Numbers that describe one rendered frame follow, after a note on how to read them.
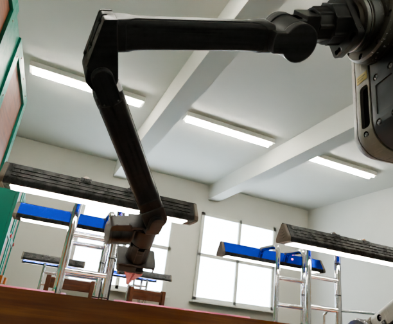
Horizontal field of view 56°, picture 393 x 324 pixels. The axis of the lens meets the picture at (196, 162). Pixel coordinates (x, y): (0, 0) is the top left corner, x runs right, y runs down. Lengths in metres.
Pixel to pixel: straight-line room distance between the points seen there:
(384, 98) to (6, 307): 0.86
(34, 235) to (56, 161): 1.22
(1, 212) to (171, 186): 3.59
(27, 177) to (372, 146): 0.93
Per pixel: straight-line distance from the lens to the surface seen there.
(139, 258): 1.00
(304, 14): 0.82
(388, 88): 0.85
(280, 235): 1.45
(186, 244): 6.68
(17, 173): 1.22
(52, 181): 1.20
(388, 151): 0.86
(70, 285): 3.61
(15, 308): 0.86
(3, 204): 3.89
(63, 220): 1.74
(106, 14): 0.70
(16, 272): 6.17
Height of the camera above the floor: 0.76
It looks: 22 degrees up
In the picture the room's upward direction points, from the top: 7 degrees clockwise
